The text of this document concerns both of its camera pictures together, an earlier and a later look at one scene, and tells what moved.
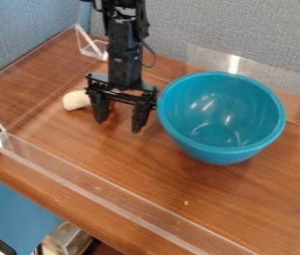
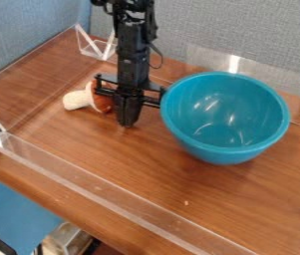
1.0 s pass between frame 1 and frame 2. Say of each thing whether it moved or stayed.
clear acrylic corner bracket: stayed
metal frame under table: stayed
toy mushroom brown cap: moved
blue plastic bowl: stayed
